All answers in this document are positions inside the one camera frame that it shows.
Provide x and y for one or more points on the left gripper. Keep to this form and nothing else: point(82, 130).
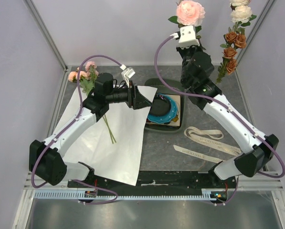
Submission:
point(135, 99)

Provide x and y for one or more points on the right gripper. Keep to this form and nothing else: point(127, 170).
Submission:
point(194, 47)

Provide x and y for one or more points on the orange flower stem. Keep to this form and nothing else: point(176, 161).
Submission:
point(230, 57)

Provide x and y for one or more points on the white wrapping paper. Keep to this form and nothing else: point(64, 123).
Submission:
point(113, 149)

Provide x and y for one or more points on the pink flower stems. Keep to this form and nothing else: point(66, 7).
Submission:
point(87, 77)

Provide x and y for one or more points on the white flower stem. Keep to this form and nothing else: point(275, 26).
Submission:
point(241, 17)

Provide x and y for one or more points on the cream ribbon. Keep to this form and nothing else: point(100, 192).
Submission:
point(210, 139)

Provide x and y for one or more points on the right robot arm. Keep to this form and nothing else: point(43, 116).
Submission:
point(256, 147)

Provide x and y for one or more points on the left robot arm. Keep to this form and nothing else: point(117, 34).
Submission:
point(46, 157)

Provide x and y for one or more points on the blue plate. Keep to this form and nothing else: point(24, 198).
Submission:
point(168, 117)

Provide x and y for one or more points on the wooden puzzle board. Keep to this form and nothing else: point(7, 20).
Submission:
point(176, 122)

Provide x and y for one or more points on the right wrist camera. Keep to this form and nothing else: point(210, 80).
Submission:
point(186, 36)

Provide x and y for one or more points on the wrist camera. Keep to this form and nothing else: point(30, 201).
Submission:
point(127, 73)
point(186, 36)

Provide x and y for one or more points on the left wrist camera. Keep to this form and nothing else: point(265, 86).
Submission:
point(127, 73)

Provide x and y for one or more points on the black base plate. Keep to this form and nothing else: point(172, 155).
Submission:
point(164, 183)

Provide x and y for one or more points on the grey cable duct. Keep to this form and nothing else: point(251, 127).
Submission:
point(84, 195)

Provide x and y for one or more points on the left aluminium frame post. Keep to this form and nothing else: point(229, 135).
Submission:
point(45, 32)

